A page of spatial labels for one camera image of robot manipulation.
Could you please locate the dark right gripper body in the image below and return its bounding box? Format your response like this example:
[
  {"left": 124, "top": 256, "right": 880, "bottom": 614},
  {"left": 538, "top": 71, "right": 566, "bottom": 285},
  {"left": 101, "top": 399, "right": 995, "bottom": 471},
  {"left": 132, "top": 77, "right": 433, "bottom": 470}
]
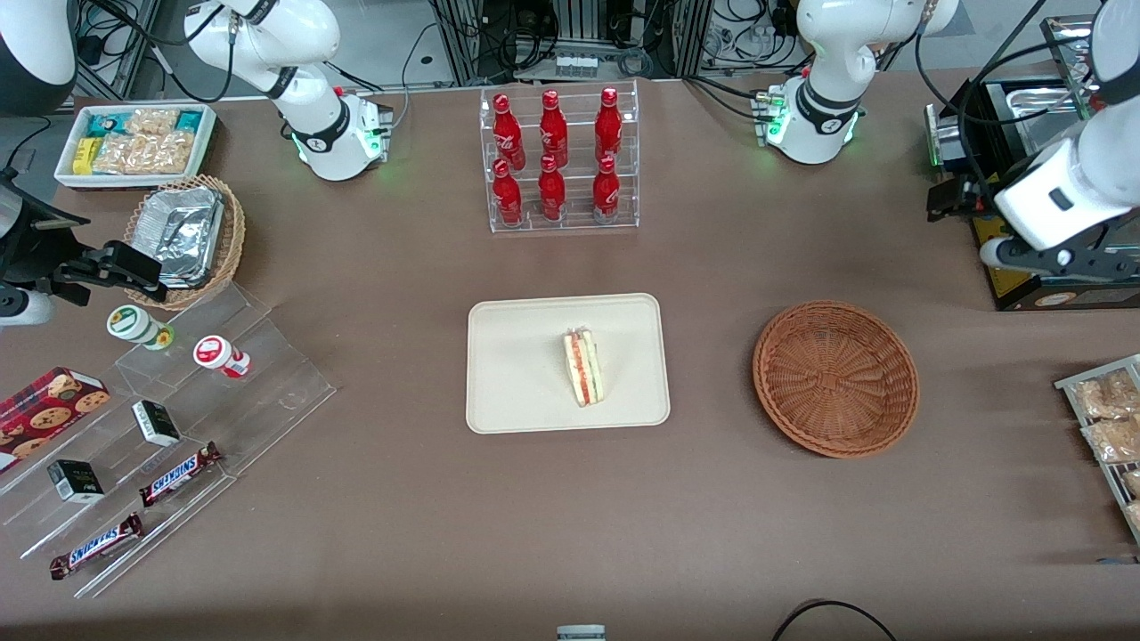
[{"left": 0, "top": 175, "right": 91, "bottom": 288}]

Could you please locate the triangular sandwich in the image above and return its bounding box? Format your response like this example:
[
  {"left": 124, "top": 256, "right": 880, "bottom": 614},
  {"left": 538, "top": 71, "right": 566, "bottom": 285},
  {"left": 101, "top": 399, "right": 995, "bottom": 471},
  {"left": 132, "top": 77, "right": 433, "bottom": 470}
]
[{"left": 561, "top": 327, "right": 607, "bottom": 409}]

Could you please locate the light oval wicker basket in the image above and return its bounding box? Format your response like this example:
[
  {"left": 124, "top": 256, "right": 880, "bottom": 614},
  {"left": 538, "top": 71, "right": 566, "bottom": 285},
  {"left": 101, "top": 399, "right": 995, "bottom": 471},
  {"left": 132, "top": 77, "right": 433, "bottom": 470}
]
[{"left": 123, "top": 174, "right": 247, "bottom": 312}]

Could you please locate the brown round wicker basket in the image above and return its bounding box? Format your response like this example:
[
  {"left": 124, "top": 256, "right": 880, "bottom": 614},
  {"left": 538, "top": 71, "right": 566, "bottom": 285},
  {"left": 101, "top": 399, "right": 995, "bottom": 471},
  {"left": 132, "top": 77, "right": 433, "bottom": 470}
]
[{"left": 753, "top": 300, "right": 920, "bottom": 460}]

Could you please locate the cream rectangular tray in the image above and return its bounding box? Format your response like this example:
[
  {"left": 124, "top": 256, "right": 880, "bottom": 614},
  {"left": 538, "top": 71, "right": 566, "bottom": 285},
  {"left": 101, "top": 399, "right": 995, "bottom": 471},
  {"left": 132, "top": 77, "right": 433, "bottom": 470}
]
[{"left": 466, "top": 293, "right": 672, "bottom": 435}]

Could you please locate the green cap yoghurt bottle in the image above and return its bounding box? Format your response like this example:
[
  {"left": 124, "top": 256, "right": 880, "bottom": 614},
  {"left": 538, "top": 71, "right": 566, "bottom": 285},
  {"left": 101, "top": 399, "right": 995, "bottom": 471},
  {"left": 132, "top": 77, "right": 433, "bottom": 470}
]
[{"left": 106, "top": 304, "right": 175, "bottom": 352}]

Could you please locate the silver foil containers stack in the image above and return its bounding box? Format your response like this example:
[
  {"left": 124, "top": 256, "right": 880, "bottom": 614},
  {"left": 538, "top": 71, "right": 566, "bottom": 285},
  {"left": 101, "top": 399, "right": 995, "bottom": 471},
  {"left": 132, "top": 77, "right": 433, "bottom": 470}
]
[{"left": 137, "top": 186, "right": 225, "bottom": 289}]

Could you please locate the steel warmer pan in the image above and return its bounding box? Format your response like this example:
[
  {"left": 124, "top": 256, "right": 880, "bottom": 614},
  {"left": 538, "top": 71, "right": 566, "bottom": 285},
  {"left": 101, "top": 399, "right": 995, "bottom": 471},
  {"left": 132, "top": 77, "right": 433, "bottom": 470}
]
[{"left": 1005, "top": 86, "right": 1086, "bottom": 154}]

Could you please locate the black food warmer machine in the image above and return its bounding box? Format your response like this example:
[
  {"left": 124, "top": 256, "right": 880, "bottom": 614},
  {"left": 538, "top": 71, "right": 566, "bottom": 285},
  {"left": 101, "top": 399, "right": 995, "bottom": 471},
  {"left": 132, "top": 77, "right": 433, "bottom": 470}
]
[{"left": 924, "top": 16, "right": 1140, "bottom": 312}]

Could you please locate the large clear cracker bag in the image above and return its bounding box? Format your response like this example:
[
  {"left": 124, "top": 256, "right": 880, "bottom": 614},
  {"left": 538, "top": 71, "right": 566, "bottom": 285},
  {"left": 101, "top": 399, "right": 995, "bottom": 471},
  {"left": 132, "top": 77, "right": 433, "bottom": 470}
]
[{"left": 93, "top": 131, "right": 196, "bottom": 175}]

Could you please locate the red cap yoghurt bottle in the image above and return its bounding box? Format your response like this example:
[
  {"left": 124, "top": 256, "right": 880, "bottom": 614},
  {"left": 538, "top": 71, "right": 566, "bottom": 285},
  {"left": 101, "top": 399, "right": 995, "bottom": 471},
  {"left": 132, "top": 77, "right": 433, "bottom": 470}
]
[{"left": 193, "top": 335, "right": 253, "bottom": 380}]

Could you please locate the red plaid cookie box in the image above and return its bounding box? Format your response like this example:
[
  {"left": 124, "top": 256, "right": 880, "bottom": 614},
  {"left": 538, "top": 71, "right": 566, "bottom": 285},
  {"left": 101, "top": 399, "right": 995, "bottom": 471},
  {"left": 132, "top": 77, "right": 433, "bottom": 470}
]
[{"left": 0, "top": 366, "right": 112, "bottom": 475}]

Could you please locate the small clear cracker bag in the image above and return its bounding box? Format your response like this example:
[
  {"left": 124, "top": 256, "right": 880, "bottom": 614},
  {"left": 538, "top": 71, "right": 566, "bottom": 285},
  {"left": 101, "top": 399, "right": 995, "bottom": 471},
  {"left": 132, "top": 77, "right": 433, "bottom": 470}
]
[{"left": 125, "top": 108, "right": 180, "bottom": 137}]

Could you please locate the white rectangular snack bin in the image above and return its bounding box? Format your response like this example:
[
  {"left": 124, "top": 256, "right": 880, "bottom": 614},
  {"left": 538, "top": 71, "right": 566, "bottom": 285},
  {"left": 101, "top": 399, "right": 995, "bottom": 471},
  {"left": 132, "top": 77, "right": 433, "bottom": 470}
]
[{"left": 53, "top": 103, "right": 218, "bottom": 191}]

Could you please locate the small black box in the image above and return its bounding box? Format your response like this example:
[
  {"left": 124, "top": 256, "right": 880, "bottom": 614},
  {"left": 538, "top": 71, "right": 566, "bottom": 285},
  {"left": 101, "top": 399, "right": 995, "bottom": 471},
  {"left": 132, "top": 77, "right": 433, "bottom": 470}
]
[
  {"left": 46, "top": 458, "right": 106, "bottom": 506},
  {"left": 131, "top": 400, "right": 183, "bottom": 449}
]

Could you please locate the clear acrylic stepped display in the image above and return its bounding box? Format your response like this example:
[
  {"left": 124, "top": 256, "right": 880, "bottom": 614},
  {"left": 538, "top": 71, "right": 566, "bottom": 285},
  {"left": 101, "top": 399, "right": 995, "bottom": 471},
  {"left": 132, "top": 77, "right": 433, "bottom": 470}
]
[{"left": 0, "top": 280, "right": 338, "bottom": 600}]

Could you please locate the Snickers chocolate bar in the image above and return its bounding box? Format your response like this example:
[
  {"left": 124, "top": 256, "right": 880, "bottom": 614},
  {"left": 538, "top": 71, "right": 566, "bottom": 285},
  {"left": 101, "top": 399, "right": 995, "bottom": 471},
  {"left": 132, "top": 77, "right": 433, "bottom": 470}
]
[
  {"left": 138, "top": 442, "right": 224, "bottom": 509},
  {"left": 49, "top": 512, "right": 146, "bottom": 582}
]

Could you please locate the red cola bottle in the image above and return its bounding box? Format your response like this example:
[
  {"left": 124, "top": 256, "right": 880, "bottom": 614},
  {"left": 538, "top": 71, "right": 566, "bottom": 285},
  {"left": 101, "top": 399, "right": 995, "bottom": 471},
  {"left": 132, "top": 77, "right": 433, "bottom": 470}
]
[
  {"left": 492, "top": 93, "right": 527, "bottom": 173},
  {"left": 492, "top": 158, "right": 525, "bottom": 227},
  {"left": 591, "top": 156, "right": 622, "bottom": 224},
  {"left": 537, "top": 154, "right": 567, "bottom": 223},
  {"left": 538, "top": 89, "right": 570, "bottom": 169},
  {"left": 594, "top": 86, "right": 623, "bottom": 165}
]

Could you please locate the clear acrylic bottle rack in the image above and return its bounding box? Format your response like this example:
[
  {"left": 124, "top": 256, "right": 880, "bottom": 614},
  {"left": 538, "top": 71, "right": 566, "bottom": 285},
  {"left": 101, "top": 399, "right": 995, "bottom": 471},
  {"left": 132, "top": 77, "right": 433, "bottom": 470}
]
[{"left": 479, "top": 79, "right": 641, "bottom": 235}]

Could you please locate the grey wire rack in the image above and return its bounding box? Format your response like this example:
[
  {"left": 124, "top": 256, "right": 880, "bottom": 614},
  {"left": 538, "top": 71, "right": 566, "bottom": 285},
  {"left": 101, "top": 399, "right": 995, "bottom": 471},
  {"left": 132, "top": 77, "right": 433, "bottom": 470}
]
[{"left": 1054, "top": 353, "right": 1140, "bottom": 546}]

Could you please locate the aluminium frame equipment rack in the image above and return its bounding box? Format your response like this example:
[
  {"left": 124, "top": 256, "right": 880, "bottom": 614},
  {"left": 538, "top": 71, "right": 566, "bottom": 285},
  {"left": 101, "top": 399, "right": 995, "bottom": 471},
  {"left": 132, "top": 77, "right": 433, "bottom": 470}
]
[{"left": 429, "top": 0, "right": 713, "bottom": 87}]

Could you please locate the black looped cable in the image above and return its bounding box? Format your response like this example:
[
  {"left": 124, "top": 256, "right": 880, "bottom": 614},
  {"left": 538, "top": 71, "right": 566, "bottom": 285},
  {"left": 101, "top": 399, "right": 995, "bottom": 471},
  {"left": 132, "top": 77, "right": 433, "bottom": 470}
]
[{"left": 769, "top": 598, "right": 901, "bottom": 641}]

